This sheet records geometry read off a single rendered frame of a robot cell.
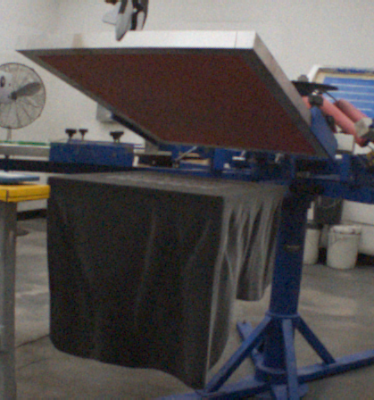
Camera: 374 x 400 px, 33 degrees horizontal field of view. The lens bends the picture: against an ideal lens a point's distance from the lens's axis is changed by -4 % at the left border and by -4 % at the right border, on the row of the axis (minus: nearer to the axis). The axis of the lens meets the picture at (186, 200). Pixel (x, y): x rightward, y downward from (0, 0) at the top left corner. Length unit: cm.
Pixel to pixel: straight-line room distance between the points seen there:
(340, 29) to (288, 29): 51
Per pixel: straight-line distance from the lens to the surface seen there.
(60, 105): 730
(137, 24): 141
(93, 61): 147
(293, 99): 149
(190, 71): 141
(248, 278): 158
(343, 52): 604
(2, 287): 127
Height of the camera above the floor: 107
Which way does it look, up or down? 6 degrees down
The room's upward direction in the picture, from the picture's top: 4 degrees clockwise
